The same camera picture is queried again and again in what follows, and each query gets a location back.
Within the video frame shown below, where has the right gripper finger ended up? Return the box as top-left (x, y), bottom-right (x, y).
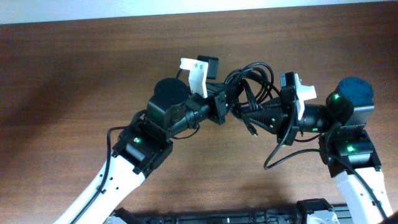
top-left (258, 97), bottom-right (282, 110)
top-left (242, 108), bottom-right (284, 134)

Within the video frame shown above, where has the thick black cable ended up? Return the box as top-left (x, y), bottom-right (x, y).
top-left (223, 62), bottom-right (282, 138)

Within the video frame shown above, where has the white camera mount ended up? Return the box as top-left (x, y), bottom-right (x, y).
top-left (294, 73), bottom-right (317, 121)
top-left (180, 58), bottom-right (209, 98)

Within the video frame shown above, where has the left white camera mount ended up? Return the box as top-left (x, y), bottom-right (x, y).
top-left (180, 58), bottom-right (209, 98)

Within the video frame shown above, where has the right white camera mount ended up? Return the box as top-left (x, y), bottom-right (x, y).
top-left (294, 73), bottom-right (317, 121)

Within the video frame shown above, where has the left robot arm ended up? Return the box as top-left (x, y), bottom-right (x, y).
top-left (56, 78), bottom-right (243, 223)

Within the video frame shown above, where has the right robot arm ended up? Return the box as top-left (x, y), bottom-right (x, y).
top-left (239, 72), bottom-right (393, 223)

